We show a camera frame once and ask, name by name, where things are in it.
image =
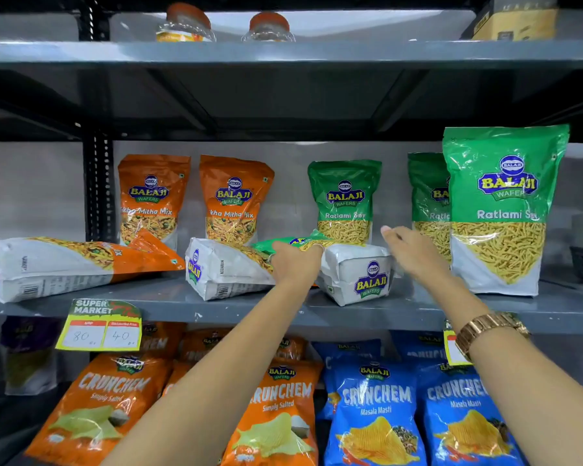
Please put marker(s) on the person's left forearm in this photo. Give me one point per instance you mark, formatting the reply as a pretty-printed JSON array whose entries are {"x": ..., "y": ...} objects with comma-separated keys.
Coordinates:
[{"x": 214, "y": 383}]

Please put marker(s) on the gold wristwatch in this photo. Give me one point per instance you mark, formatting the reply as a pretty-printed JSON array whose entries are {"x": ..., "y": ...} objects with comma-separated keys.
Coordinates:
[{"x": 486, "y": 330}]

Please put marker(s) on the person's right forearm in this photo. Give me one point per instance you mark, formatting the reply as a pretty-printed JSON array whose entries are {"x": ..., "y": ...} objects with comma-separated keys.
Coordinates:
[{"x": 539, "y": 397}]

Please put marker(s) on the clear jar orange lid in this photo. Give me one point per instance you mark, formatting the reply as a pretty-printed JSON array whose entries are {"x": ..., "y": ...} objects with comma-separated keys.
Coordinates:
[
  {"x": 184, "y": 24},
  {"x": 268, "y": 26}
]

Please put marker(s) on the row of orange chip bags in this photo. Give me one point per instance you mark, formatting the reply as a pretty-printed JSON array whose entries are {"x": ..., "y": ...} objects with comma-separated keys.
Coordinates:
[{"x": 102, "y": 397}]

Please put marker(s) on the purple snack packet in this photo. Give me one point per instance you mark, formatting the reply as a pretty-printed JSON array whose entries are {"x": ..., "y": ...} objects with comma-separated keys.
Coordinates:
[{"x": 29, "y": 363}]

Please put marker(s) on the yellow green price tag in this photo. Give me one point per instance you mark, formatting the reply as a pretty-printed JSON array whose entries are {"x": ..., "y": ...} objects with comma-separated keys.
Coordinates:
[
  {"x": 97, "y": 334},
  {"x": 451, "y": 349}
]

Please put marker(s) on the person's left hand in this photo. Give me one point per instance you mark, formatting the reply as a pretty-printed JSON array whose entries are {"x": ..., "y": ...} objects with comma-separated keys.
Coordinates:
[{"x": 296, "y": 264}]

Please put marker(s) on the grey metal shelf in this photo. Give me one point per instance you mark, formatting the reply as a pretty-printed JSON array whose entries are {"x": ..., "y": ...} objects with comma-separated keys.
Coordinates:
[{"x": 252, "y": 310}]

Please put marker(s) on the person's right hand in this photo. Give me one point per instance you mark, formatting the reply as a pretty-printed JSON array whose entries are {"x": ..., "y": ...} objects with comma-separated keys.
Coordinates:
[{"x": 415, "y": 257}]

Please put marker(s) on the yellow black cardboard box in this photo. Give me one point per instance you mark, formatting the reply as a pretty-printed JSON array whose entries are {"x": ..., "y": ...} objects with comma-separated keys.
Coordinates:
[{"x": 515, "y": 24}]

